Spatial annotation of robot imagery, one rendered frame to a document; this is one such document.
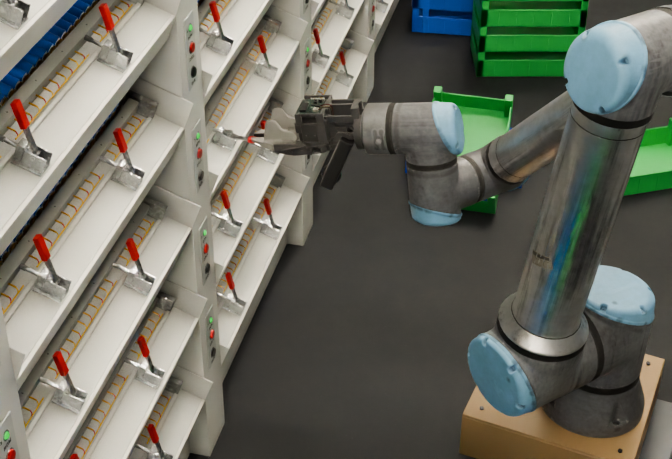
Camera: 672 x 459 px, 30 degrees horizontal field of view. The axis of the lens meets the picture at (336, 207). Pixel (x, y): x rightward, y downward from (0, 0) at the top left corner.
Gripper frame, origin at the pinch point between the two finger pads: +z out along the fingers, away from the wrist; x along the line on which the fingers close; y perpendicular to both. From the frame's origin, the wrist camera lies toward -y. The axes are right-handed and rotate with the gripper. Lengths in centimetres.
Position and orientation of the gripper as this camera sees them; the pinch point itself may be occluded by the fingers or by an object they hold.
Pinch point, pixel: (260, 140)
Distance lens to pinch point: 226.8
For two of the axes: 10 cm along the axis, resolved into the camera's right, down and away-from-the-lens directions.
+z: -9.6, 0.0, 2.7
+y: -1.5, -8.4, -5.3
